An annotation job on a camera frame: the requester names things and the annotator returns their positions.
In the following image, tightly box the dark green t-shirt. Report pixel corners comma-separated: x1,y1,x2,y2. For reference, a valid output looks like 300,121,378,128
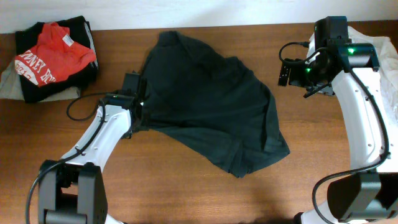
142,31,290,178

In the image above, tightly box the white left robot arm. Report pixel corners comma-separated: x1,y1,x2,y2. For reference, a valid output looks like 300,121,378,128
30,73,148,224

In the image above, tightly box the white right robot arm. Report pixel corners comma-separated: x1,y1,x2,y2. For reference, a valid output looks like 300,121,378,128
279,42,397,223

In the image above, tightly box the white crumpled garment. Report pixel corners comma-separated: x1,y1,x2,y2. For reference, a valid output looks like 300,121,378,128
306,25,398,122

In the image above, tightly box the red printed t-shirt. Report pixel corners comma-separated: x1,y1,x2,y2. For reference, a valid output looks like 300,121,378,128
14,22,96,87

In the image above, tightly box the black folded garment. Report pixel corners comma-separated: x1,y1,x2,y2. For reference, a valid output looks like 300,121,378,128
15,16,98,103

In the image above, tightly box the grey folded garment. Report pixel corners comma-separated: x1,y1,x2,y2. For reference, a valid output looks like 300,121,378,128
1,60,81,102

